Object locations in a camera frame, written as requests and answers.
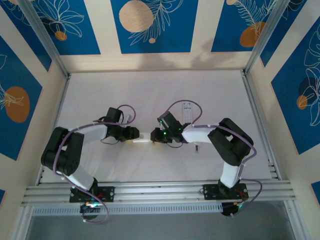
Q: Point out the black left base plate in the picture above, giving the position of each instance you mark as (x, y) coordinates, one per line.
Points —
(110, 193)

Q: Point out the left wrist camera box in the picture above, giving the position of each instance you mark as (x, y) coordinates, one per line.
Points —
(128, 117)

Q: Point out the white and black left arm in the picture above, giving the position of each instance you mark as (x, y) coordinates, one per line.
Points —
(87, 132)

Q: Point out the aluminium table side rail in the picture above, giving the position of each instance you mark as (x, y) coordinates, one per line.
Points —
(251, 95)
(60, 105)

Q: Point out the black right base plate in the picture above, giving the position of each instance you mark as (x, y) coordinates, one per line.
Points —
(208, 192)

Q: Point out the aluminium frame post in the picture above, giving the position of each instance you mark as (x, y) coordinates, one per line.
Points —
(267, 35)
(45, 35)

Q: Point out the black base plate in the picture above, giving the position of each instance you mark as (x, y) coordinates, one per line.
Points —
(208, 192)
(110, 193)

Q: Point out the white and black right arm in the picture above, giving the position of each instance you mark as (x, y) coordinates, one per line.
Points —
(197, 135)

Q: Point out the black controller board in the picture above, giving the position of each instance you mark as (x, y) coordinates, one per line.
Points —
(227, 211)
(86, 209)

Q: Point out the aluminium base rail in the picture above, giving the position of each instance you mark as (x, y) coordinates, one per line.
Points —
(162, 191)

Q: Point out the black AAA battery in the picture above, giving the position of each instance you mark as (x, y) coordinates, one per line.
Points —
(196, 149)

